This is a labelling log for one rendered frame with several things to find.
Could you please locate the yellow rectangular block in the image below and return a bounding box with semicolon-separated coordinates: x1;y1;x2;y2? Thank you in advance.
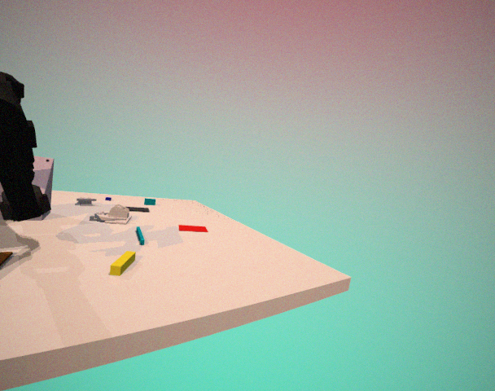
110;251;136;276

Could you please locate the red rectangular block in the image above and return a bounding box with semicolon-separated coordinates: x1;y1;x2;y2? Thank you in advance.
179;225;208;232

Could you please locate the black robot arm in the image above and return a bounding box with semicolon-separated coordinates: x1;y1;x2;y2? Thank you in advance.
0;72;51;222

